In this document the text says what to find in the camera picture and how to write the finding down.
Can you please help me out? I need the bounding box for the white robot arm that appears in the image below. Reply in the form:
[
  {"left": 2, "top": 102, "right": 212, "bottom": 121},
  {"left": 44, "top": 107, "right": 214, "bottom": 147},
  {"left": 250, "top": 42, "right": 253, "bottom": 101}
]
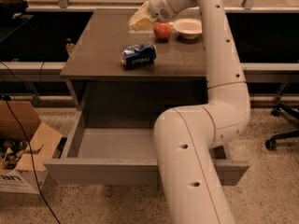
[{"left": 129, "top": 0, "right": 250, "bottom": 224}]

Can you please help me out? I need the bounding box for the black bag on desk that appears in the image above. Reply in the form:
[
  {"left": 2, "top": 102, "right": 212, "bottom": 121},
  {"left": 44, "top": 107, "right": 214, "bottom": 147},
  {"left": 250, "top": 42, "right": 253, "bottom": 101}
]
[{"left": 0, "top": 0, "right": 28, "bottom": 21}]

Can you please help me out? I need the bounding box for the cardboard box with cans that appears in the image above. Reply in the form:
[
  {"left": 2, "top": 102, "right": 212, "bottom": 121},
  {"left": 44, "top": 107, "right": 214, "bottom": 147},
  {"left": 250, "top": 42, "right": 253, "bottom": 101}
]
[{"left": 0, "top": 101, "right": 62, "bottom": 194}]

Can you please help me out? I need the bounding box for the blue pepsi can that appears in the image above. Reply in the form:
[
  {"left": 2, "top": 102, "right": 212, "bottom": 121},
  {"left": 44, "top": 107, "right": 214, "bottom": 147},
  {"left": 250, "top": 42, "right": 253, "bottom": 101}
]
[{"left": 121, "top": 44, "right": 156, "bottom": 68}]

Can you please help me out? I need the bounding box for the open grey top drawer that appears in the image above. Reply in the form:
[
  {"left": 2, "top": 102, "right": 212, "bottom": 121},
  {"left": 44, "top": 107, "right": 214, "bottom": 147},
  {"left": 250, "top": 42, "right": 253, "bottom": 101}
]
[{"left": 43, "top": 81, "right": 249, "bottom": 187}]

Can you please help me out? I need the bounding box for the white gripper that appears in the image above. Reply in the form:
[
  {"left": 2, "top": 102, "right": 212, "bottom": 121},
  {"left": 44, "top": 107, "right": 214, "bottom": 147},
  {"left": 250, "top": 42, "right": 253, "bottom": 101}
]
[{"left": 129, "top": 0, "right": 179, "bottom": 31}]

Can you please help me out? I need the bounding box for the red apple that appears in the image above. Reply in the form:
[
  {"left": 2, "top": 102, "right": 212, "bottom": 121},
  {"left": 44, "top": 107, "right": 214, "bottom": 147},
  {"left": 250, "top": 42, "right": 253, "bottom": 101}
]
[{"left": 153, "top": 22, "right": 172, "bottom": 40}]

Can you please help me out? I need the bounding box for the small glass bottle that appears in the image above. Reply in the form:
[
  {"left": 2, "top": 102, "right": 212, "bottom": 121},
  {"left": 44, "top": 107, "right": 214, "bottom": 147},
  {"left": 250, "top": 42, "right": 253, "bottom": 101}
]
[{"left": 65, "top": 38, "right": 75, "bottom": 54}]

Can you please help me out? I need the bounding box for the white bowl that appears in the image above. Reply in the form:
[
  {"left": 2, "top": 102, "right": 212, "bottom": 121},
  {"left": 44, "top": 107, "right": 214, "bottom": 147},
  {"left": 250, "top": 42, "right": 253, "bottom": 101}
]
[{"left": 173, "top": 19, "right": 202, "bottom": 39}]

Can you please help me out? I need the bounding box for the black cable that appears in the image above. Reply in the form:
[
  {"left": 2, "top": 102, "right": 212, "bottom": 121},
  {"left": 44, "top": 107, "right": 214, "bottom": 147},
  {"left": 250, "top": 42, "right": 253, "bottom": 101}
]
[{"left": 0, "top": 61, "right": 62, "bottom": 224}]

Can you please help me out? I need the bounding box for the black office chair base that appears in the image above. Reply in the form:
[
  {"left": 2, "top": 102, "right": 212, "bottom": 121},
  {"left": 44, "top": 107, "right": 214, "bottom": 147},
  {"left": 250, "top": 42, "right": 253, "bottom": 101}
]
[{"left": 264, "top": 83, "right": 299, "bottom": 151}]

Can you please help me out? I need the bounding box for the grey cabinet with glossy top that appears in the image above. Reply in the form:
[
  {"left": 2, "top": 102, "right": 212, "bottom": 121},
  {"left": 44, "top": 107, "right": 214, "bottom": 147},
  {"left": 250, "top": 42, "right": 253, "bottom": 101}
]
[{"left": 61, "top": 9, "right": 208, "bottom": 114}]

